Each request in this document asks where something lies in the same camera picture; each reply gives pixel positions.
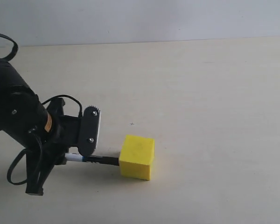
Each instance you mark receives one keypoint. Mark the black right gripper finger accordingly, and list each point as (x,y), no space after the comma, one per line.
(38,169)

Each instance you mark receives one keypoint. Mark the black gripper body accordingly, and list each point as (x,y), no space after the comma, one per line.
(68,131)

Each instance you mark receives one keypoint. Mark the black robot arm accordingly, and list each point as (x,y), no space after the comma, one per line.
(43,129)

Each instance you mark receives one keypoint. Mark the yellow foam cube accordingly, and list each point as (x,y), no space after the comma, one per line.
(136,157)

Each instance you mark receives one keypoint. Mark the black and white marker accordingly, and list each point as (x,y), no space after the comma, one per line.
(92,159)

